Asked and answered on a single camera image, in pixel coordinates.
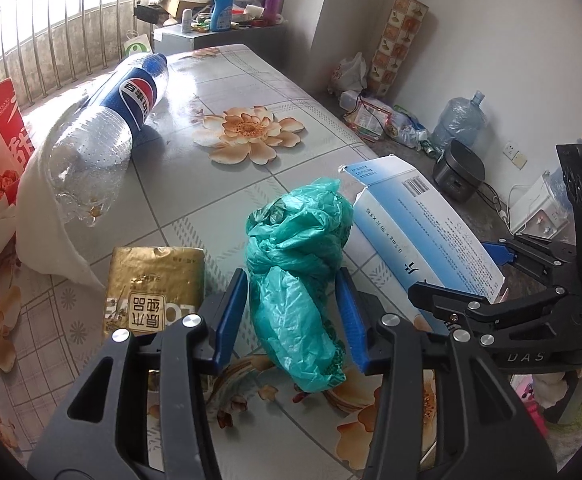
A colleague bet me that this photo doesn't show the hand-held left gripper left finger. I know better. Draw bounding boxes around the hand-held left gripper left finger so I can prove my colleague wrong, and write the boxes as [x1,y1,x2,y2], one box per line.
[27,267,250,480]

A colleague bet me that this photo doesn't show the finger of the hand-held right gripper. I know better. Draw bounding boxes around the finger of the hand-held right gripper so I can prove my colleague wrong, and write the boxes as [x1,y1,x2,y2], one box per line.
[407,281,582,347]
[480,237,580,282]

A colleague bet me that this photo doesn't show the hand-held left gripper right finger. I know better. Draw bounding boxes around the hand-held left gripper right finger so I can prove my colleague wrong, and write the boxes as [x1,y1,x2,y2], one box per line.
[335,267,556,480]

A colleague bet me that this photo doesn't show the green plastic bag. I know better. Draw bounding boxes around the green plastic bag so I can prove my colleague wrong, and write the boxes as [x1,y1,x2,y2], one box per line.
[246,177,356,393]

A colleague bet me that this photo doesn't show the light blue cardboard box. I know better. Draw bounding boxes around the light blue cardboard box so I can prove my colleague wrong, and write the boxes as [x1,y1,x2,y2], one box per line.
[339,155,506,331]

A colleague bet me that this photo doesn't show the clear bottle with blue label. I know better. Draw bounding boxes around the clear bottle with blue label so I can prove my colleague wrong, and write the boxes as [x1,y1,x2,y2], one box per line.
[46,52,170,228]

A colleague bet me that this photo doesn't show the white electrical appliance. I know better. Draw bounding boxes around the white electrical appliance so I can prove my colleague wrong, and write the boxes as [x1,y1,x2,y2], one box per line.
[508,170,572,236]

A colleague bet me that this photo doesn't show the gold snack packet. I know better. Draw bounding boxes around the gold snack packet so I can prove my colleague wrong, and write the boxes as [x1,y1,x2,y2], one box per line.
[101,246,206,341]

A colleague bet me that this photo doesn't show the grey rice cooker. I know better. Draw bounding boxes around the grey rice cooker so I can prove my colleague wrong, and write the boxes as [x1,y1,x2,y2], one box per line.
[431,139,486,203]

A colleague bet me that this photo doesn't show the large clear water jug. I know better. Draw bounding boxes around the large clear water jug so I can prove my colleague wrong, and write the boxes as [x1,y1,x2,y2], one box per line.
[430,91,488,153]

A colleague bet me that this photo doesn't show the pile of snack packets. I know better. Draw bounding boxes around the pile of snack packets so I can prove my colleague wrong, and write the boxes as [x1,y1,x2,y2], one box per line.
[341,90,444,153]

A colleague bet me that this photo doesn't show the patterned rolled mat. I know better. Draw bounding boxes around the patterned rolled mat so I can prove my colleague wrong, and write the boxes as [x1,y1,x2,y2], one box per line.
[371,0,430,98]

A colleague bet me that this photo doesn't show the floral plastic tablecloth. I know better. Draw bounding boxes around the floral plastic tablecloth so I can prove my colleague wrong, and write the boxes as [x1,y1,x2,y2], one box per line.
[0,44,512,480]

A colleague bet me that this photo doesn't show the grey cabinet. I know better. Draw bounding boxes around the grey cabinet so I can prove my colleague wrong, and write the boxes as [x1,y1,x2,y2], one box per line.
[153,22,289,56]

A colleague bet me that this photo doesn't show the white and green paper bag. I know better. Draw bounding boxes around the white and green paper bag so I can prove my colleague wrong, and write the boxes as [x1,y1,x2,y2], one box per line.
[123,30,152,58]

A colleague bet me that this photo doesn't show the blue detergent bottle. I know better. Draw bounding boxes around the blue detergent bottle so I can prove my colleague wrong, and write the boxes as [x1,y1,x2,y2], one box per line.
[210,0,236,32]

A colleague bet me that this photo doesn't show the brown cardboard box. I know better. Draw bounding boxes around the brown cardboard box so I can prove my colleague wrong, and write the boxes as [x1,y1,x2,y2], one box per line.
[163,0,196,18]

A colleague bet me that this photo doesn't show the black box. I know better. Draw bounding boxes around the black box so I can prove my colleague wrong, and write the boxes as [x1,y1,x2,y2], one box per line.
[133,2,164,23]

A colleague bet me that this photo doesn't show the metal balcony railing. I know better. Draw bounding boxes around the metal balcony railing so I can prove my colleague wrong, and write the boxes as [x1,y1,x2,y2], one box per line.
[0,0,156,111]

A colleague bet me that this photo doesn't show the black power cable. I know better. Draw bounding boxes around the black power cable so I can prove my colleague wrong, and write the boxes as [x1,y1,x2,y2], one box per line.
[476,182,509,221]

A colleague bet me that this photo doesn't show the white wall socket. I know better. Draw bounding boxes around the white wall socket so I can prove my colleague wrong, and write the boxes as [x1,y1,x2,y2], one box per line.
[503,141,528,170]

